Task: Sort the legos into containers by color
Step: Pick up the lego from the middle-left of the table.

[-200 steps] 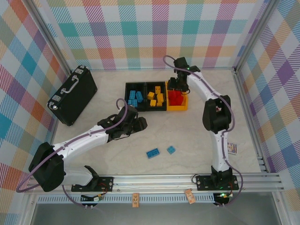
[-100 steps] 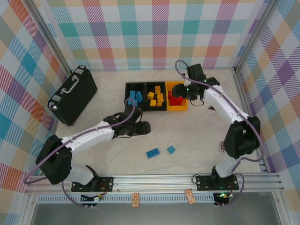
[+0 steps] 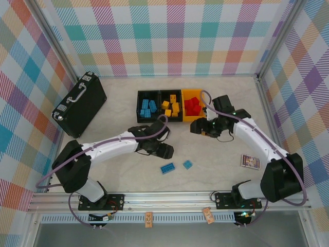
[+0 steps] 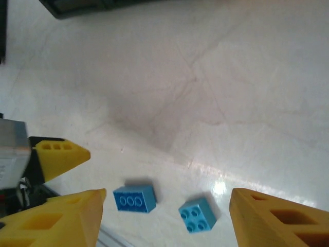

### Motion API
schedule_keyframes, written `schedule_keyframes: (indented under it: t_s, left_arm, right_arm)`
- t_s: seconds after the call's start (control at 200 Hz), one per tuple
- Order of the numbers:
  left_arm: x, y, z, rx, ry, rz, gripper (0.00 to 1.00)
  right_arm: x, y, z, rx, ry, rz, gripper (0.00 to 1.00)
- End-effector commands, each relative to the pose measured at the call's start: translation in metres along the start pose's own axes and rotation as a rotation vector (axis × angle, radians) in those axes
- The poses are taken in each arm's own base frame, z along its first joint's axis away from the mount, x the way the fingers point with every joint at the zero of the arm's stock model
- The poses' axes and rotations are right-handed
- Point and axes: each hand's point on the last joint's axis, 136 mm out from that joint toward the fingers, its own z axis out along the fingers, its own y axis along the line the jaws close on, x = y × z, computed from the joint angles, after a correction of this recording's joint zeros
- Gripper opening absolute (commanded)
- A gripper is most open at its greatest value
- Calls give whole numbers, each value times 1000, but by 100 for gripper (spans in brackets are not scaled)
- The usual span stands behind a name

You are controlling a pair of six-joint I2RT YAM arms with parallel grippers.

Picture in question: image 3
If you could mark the aluminium side rail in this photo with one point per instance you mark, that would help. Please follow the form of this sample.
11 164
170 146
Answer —
267 115

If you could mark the yellow power connector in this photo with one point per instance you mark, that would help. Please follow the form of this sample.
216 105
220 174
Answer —
246 215
108 218

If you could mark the flat blue lego plate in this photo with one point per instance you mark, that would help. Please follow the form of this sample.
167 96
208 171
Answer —
168 168

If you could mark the aluminium frame post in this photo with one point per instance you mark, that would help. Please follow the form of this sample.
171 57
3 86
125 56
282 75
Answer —
281 38
54 38

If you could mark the yellow lego brick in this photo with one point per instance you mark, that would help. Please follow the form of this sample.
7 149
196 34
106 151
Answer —
175 114
167 112
173 97
176 106
165 104

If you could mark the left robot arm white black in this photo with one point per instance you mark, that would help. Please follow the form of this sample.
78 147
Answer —
72 167

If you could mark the small blue lego brick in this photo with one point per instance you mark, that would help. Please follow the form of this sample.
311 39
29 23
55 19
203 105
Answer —
187 165
142 113

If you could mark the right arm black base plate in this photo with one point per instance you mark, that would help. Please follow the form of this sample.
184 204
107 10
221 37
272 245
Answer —
223 200

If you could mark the small card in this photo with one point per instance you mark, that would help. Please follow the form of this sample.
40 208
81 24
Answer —
250 161

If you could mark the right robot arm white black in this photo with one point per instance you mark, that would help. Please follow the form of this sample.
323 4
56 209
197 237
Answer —
280 180

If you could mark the red lego brick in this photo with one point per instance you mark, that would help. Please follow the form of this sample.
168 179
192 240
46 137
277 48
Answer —
194 101
188 103
190 112
198 108

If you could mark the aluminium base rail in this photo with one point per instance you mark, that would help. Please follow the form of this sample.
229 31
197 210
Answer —
167 200

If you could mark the yellow plastic bin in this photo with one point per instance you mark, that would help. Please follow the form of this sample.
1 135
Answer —
190 119

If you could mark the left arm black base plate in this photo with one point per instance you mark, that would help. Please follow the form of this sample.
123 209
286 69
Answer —
117 202

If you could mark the orange paper tag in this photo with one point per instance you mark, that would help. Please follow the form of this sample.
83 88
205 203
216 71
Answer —
208 216
148 219

